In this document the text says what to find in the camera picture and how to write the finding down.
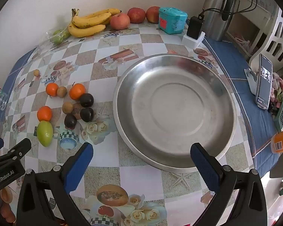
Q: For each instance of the yellow banana bunch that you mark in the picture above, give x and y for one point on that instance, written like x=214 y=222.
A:
x=89 y=21

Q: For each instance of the pink apple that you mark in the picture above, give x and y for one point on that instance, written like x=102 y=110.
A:
x=119 y=21

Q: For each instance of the red apple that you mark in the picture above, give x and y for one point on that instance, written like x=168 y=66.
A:
x=136 y=15
x=152 y=14

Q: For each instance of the clear bag of green jujubes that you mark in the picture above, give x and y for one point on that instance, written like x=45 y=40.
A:
x=59 y=37

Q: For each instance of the green mango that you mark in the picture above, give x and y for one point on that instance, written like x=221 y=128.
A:
x=44 y=134

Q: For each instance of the steel thermos jug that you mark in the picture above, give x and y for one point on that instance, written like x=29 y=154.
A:
x=214 y=4

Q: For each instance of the beige cabinet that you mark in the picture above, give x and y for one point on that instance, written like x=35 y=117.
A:
x=261 y=3

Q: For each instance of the pastel fabric pile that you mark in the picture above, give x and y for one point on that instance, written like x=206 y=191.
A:
x=277 y=84

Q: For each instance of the smartphone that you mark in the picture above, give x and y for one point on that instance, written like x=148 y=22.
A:
x=264 y=82

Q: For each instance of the orange tangerine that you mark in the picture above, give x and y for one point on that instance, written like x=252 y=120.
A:
x=77 y=91
x=51 y=90
x=44 y=113

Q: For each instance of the round steel basin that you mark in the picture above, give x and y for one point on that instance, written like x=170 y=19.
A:
x=174 y=113

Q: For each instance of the checkered printed tablecloth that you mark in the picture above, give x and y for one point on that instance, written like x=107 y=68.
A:
x=132 y=40

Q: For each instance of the black power adapter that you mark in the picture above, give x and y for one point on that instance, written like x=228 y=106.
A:
x=194 y=27

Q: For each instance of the teal box with red label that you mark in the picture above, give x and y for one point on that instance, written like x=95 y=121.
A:
x=172 y=21

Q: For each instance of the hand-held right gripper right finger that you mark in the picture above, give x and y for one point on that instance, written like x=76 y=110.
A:
x=205 y=164

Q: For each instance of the white adapter stand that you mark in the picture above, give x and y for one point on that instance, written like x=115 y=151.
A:
x=191 y=42

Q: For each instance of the dark purple plum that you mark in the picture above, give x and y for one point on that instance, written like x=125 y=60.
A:
x=70 y=121
x=86 y=100
x=86 y=114

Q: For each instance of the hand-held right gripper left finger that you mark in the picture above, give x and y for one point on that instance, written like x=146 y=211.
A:
x=80 y=164

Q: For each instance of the white plastic basket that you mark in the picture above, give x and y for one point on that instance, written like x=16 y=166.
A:
x=277 y=35

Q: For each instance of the orange packet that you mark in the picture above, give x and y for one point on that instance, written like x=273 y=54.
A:
x=281 y=141

